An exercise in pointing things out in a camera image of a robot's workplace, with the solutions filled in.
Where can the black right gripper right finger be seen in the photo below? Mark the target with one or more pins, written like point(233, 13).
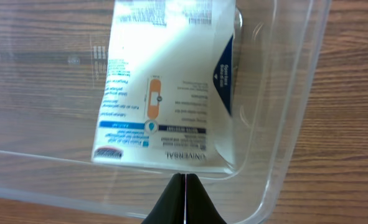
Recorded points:
point(199, 207)

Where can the white blue Hansaplast box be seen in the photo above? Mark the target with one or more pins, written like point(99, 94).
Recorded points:
point(168, 93)

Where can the clear plastic container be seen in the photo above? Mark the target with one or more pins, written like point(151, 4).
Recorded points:
point(53, 58)

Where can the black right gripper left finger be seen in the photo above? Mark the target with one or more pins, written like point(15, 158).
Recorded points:
point(169, 209)

